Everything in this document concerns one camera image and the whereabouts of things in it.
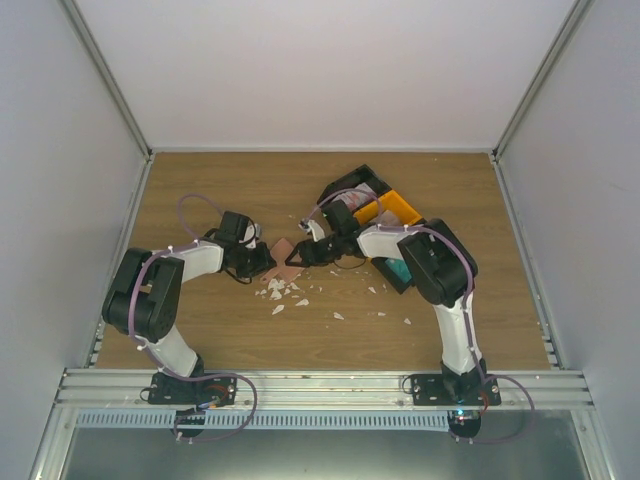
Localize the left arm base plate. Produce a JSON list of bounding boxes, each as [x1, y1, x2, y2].
[[140, 373, 237, 409]]

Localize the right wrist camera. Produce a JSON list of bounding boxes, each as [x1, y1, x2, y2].
[[299, 219, 326, 242]]

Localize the pink card holder wallet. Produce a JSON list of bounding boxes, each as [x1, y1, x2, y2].
[[260, 238, 304, 284]]

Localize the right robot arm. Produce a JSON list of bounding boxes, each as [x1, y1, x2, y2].
[[285, 202, 486, 405]]

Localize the yellow bin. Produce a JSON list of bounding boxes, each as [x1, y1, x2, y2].
[[354, 190, 423, 226]]

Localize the grey cable duct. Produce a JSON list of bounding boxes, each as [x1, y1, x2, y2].
[[77, 409, 449, 432]]

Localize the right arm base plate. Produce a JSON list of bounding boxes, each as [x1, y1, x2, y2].
[[408, 371, 502, 407]]

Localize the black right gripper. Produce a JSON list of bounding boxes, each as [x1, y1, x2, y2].
[[292, 232, 344, 268]]

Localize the red white card stack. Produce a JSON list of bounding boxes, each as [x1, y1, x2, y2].
[[334, 183, 377, 212]]

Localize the black bin teal cards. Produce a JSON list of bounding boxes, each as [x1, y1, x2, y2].
[[371, 257, 414, 295]]

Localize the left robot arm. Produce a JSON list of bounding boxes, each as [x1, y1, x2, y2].
[[101, 212, 276, 404]]

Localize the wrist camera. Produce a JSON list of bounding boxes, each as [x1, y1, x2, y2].
[[299, 219, 326, 242], [242, 221, 262, 248]]

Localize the teal card stack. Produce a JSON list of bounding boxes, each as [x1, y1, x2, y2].
[[386, 259, 412, 284]]

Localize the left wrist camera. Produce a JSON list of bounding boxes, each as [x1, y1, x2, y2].
[[242, 221, 262, 248]]

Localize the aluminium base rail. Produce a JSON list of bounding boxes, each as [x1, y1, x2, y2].
[[54, 369, 595, 411]]

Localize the white debris pile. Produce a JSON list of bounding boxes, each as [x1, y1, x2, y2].
[[254, 278, 310, 316]]

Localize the purple cable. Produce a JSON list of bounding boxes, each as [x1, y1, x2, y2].
[[302, 188, 536, 444], [127, 193, 259, 444]]

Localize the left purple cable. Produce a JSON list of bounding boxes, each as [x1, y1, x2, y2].
[[127, 193, 259, 444]]

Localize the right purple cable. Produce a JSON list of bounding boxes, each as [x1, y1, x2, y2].
[[302, 188, 536, 444]]

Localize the black bin red cards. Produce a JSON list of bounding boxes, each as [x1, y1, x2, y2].
[[318, 164, 391, 203]]

